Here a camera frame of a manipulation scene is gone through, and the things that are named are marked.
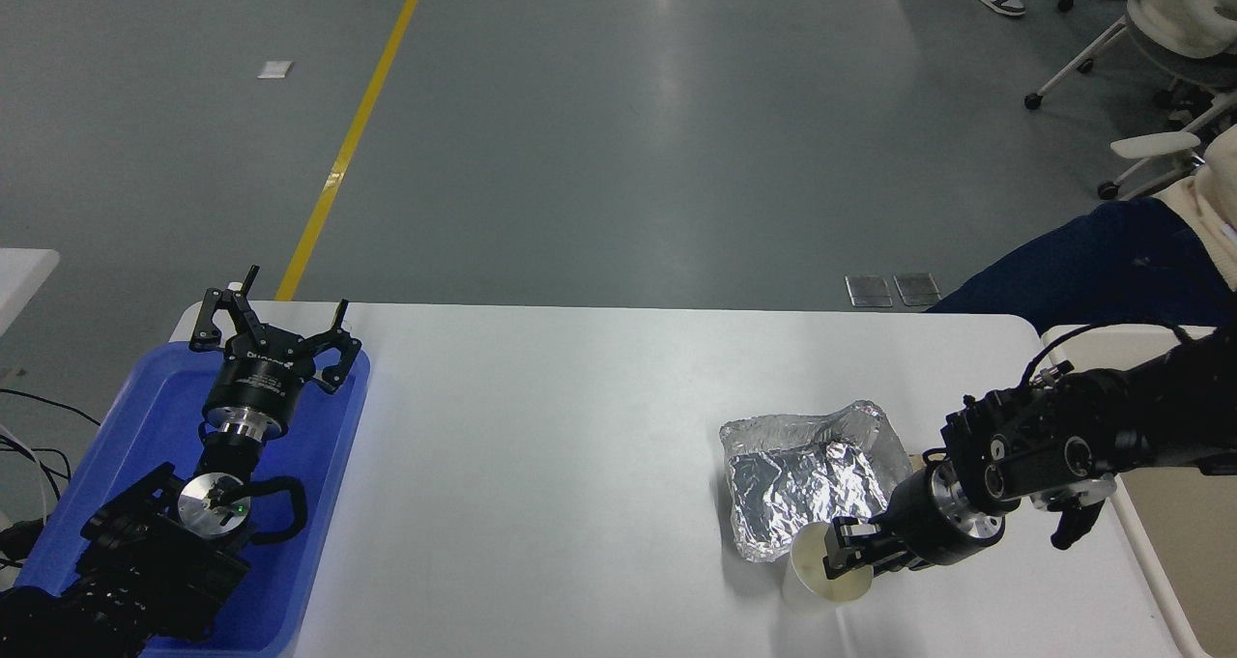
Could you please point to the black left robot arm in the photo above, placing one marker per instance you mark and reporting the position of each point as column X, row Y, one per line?
column 145, row 561

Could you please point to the white office chair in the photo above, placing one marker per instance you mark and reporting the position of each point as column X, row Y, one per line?
column 1179, row 49

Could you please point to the white side table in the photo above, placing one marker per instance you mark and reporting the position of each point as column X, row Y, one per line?
column 24, row 276

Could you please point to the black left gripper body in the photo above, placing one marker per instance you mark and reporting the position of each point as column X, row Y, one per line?
column 255, row 378

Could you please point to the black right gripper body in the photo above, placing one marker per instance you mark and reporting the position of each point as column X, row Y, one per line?
column 918, row 523

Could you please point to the white paper cup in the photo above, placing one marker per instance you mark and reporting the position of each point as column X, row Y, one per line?
column 804, row 571

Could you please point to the crumpled foil tray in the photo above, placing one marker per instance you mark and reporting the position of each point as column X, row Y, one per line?
column 802, row 474

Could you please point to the metal floor plate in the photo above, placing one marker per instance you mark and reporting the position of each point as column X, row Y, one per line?
column 869, row 291
column 917, row 289

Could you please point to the large pale bin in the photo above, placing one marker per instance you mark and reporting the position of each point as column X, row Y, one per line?
column 1179, row 542

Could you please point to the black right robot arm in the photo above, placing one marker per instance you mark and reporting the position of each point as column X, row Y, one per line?
column 1140, row 416

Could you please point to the blue plastic tray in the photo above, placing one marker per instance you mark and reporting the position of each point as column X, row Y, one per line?
column 145, row 416

